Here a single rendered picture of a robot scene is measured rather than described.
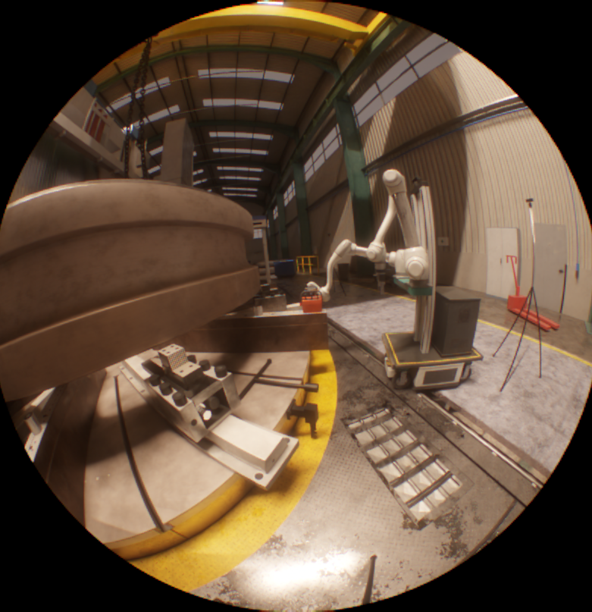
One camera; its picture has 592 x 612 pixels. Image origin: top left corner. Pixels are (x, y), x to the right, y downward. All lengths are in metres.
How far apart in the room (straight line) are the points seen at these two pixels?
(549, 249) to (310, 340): 6.34
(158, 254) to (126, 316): 0.44
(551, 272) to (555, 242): 0.78
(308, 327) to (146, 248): 1.46
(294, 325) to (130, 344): 1.37
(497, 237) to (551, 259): 1.77
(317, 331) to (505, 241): 5.67
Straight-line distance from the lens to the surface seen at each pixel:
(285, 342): 1.94
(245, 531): 1.29
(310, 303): 1.80
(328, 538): 1.23
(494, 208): 7.18
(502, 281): 6.44
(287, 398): 1.40
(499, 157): 7.48
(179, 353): 1.08
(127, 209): 1.16
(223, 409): 1.14
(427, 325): 1.83
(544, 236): 6.69
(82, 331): 1.10
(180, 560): 1.39
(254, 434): 1.01
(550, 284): 6.67
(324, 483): 1.33
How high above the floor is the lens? 1.21
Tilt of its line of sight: 14 degrees down
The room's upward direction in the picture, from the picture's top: 6 degrees counter-clockwise
